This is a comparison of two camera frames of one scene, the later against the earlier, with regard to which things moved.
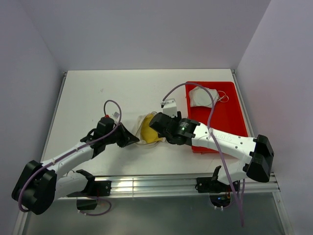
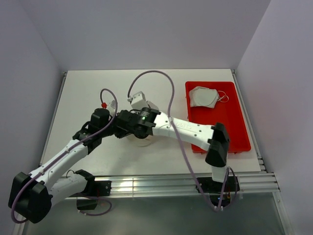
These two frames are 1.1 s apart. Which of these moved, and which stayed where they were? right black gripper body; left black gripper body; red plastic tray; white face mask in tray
Moved: left black gripper body; right black gripper body
Stayed: white face mask in tray; red plastic tray
